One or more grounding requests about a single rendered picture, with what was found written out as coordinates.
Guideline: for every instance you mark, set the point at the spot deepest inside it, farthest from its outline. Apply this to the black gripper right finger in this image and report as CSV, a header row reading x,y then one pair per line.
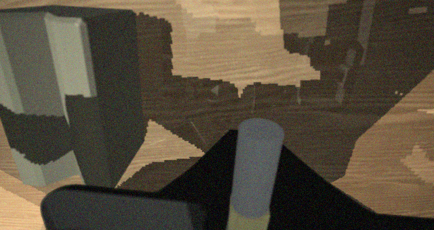
x,y
303,200

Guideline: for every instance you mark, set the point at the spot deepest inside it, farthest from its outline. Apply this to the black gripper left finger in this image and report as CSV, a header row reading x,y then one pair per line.
x,y
199,199

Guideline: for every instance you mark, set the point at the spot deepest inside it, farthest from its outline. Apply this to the grey cylinder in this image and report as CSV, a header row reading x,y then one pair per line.
x,y
259,144

